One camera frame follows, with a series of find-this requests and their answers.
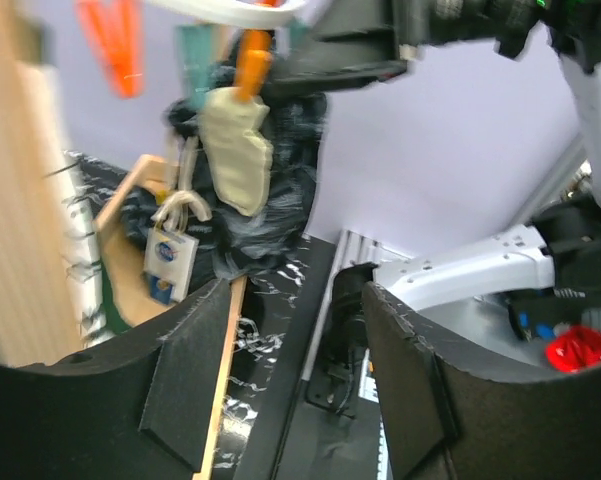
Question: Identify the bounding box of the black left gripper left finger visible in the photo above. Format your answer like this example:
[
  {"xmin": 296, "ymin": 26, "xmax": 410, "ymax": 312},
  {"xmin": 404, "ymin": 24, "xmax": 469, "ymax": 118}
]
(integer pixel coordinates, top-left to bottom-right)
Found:
[{"xmin": 0, "ymin": 280, "xmax": 231, "ymax": 479}]

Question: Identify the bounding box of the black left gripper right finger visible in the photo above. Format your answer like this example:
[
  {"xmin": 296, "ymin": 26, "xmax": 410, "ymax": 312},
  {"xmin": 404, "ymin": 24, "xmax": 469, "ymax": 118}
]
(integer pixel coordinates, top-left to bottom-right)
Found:
[{"xmin": 362, "ymin": 283, "xmax": 601, "ymax": 479}]

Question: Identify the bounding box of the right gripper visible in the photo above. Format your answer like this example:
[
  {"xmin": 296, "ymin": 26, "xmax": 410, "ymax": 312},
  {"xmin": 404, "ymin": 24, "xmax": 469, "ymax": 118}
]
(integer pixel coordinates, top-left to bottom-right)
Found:
[{"xmin": 264, "ymin": 0, "xmax": 501, "ymax": 99}]

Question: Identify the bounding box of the white round clip hanger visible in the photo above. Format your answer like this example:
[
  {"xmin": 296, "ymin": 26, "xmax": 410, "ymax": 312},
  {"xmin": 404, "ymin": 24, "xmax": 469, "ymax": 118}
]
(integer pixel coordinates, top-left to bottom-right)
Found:
[{"xmin": 147, "ymin": 0, "xmax": 306, "ymax": 30}]

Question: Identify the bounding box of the orange clothespin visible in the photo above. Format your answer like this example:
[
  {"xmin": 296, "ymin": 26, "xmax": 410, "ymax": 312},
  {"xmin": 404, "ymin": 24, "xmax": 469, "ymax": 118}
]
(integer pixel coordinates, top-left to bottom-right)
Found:
[
  {"xmin": 234, "ymin": 30, "xmax": 272, "ymax": 103},
  {"xmin": 75, "ymin": 0, "xmax": 144, "ymax": 99}
]

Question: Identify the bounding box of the cream sock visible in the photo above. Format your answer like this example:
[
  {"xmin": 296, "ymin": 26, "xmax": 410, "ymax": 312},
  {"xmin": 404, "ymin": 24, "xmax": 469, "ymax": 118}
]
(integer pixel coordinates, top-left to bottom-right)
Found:
[{"xmin": 199, "ymin": 87, "xmax": 273, "ymax": 217}]

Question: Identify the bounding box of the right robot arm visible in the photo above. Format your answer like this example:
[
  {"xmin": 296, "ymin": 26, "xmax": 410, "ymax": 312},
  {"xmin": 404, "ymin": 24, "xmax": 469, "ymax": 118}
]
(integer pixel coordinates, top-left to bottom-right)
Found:
[{"xmin": 268, "ymin": 1, "xmax": 601, "ymax": 479}]

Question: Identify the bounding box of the red object outside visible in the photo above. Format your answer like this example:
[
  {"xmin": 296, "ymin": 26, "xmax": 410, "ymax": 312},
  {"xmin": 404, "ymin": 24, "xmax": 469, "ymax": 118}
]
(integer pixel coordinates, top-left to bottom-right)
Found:
[{"xmin": 545, "ymin": 326, "xmax": 601, "ymax": 373}]

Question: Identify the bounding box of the teal clothespin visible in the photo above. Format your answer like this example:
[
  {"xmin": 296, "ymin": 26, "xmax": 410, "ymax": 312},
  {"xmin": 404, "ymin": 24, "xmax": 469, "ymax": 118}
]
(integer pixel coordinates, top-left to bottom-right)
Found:
[{"xmin": 175, "ymin": 23, "xmax": 227, "ymax": 110}]

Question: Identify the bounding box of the white printed t-shirt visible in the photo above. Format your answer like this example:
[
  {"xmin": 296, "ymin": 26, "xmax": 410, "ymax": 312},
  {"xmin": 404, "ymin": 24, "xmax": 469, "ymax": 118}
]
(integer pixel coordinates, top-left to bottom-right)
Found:
[{"xmin": 62, "ymin": 150, "xmax": 108, "ymax": 347}]

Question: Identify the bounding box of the dark patterned garment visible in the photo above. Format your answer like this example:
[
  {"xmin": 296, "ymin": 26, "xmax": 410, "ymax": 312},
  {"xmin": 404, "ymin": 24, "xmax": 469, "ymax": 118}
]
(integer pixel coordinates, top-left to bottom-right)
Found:
[{"xmin": 122, "ymin": 54, "xmax": 329, "ymax": 281}]

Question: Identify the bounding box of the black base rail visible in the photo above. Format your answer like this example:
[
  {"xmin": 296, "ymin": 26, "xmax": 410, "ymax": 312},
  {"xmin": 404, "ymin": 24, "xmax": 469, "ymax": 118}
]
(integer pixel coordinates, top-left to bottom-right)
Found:
[{"xmin": 234, "ymin": 230, "xmax": 391, "ymax": 479}]

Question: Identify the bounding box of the wooden hanging rack frame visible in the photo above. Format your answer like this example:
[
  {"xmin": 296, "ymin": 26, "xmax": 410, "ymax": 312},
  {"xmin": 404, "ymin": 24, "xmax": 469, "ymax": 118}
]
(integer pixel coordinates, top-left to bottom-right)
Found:
[{"xmin": 0, "ymin": 0, "xmax": 249, "ymax": 480}]

